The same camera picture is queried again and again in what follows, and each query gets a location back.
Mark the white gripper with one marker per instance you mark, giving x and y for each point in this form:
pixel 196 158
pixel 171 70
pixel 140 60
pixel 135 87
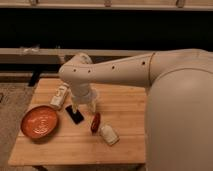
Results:
pixel 83 94

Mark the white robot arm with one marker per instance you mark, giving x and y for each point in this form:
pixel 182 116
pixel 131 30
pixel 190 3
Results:
pixel 179 108

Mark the black smartphone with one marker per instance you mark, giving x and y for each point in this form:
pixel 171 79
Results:
pixel 76 117

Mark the red oblong object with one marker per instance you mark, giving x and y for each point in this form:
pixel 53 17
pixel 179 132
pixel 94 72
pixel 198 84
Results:
pixel 95 123

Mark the white squeeze bottle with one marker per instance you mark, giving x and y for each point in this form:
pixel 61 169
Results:
pixel 59 97

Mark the wooden table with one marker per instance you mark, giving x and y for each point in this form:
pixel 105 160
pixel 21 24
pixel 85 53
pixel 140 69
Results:
pixel 121 107

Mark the long metal rail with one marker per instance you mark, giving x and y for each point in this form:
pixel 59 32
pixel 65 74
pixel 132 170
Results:
pixel 56 56

